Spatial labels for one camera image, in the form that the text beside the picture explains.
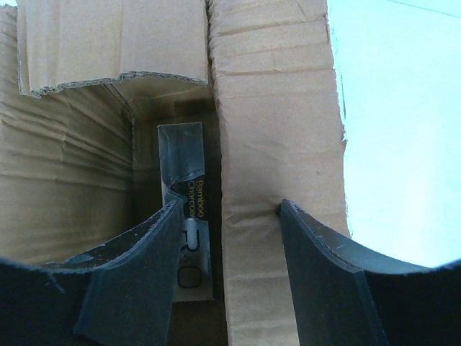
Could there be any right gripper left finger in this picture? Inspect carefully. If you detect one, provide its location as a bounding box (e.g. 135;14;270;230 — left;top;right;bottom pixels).
1;201;183;345

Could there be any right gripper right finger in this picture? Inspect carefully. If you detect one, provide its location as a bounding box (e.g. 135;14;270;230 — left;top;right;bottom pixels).
279;200;460;345

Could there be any black bamboo charcoal product box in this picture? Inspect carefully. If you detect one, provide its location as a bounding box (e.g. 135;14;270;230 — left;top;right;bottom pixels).
158;123;213;302

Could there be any brown cardboard express box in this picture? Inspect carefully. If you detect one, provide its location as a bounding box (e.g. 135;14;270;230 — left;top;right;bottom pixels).
1;1;348;345

